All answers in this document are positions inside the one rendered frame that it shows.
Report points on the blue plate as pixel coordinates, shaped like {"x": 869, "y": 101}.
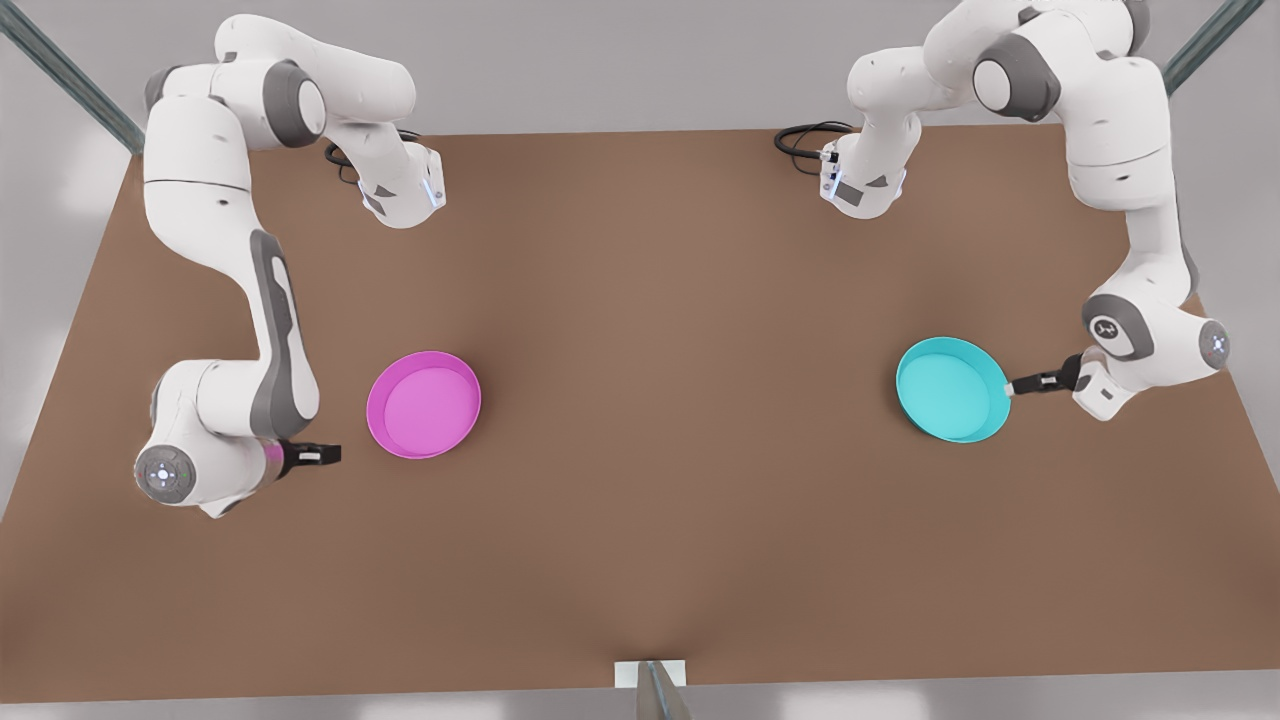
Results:
{"x": 950, "y": 390}

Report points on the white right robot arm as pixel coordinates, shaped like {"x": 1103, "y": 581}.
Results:
{"x": 205, "y": 190}

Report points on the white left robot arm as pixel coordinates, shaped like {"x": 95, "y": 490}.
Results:
{"x": 1120, "y": 150}

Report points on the pink plate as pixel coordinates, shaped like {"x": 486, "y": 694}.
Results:
{"x": 424, "y": 404}

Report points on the silver frame post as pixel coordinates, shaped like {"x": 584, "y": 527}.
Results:
{"x": 655, "y": 690}
{"x": 70, "y": 75}
{"x": 1205, "y": 40}

